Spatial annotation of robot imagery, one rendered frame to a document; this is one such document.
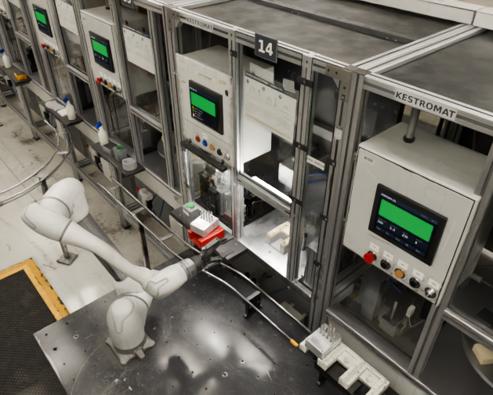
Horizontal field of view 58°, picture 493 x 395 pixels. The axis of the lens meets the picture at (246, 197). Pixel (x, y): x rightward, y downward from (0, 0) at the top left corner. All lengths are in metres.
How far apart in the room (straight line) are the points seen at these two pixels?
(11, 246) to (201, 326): 2.29
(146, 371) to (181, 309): 0.37
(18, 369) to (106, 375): 1.13
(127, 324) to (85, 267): 1.70
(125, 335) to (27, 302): 1.60
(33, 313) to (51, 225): 1.73
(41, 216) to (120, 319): 0.58
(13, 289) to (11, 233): 0.71
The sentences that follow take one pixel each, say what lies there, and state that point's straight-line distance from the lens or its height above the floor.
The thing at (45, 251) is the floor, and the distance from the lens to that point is 4.08.
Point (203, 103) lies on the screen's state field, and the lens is 2.17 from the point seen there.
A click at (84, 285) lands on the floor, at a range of 3.68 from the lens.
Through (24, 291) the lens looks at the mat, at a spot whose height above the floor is 0.01.
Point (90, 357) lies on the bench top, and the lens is 2.38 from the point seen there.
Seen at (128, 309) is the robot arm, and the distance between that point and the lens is 2.15.
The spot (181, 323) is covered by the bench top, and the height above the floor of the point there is 0.68.
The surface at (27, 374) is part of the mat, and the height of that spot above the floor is 0.01.
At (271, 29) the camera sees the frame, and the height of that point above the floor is 2.01.
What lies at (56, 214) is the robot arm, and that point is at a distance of 1.96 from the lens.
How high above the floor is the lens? 2.56
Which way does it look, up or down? 36 degrees down
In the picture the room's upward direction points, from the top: straight up
